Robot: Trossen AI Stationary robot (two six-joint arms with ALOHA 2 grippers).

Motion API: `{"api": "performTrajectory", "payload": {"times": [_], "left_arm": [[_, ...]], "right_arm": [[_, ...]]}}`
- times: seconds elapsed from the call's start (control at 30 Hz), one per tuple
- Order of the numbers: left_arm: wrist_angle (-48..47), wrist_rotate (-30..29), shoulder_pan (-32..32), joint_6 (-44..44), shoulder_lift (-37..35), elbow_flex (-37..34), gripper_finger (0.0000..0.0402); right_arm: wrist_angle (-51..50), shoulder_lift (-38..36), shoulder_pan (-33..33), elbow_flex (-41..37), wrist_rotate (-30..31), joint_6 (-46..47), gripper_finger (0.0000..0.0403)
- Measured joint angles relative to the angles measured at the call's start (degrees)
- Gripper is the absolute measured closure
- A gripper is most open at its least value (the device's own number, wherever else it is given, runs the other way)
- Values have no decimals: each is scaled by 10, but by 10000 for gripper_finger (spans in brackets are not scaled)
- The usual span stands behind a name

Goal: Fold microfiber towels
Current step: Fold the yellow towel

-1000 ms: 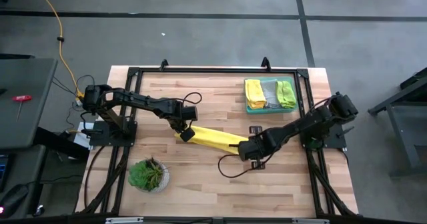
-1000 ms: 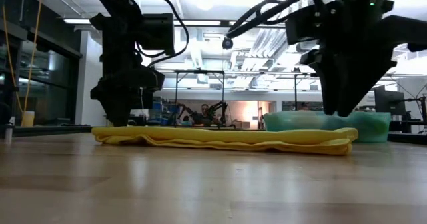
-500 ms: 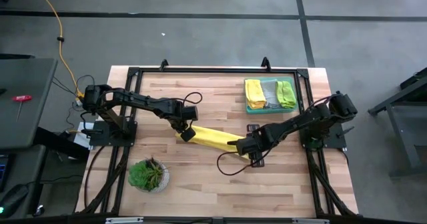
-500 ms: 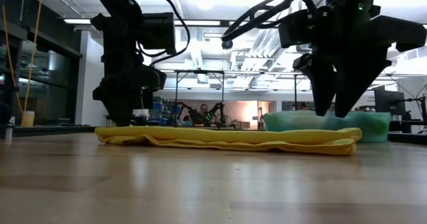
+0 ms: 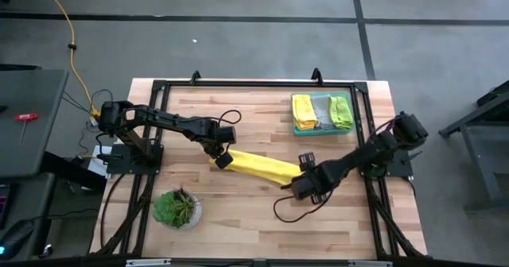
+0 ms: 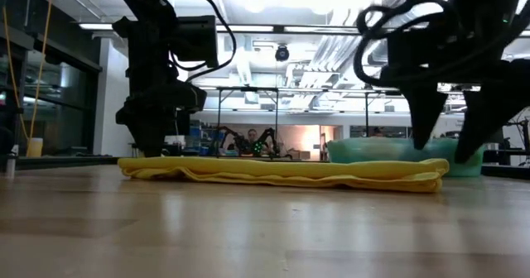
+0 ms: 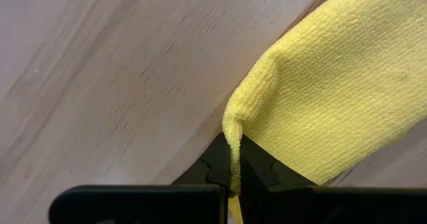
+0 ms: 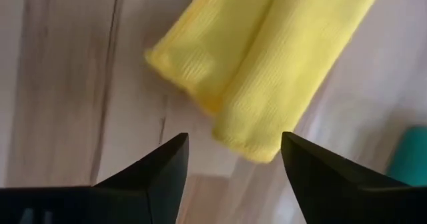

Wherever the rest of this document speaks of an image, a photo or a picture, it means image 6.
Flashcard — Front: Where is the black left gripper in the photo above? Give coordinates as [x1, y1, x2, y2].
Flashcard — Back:
[114, 81, 208, 158]

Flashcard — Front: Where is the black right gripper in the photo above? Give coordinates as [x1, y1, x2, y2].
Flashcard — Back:
[378, 21, 530, 165]

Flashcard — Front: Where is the yellow microfiber towel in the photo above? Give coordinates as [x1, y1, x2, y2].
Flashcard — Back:
[117, 156, 451, 194]

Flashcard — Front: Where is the black computer monitor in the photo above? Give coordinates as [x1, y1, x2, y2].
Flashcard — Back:
[176, 110, 191, 137]

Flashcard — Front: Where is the blue storage shelf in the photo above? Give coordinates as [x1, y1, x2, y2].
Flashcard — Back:
[186, 119, 214, 157]

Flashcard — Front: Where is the translucent teal plastic bin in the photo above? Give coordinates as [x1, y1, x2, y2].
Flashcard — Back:
[325, 136, 486, 178]

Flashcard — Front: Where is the yellow cup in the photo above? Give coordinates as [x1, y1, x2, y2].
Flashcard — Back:
[26, 137, 45, 158]

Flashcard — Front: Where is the short ceiling light strip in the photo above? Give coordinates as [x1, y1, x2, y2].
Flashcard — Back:
[77, 22, 116, 32]

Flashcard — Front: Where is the black ceiling spotlight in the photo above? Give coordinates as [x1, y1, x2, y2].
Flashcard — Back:
[274, 44, 291, 63]

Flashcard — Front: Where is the long ceiling light fixture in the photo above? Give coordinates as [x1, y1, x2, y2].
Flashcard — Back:
[214, 23, 530, 39]

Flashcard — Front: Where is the black metal table frame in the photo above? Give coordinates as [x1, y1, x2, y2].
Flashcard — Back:
[15, 155, 121, 168]

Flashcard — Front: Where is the yellow extension cable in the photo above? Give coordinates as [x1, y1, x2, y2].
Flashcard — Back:
[2, 0, 55, 142]

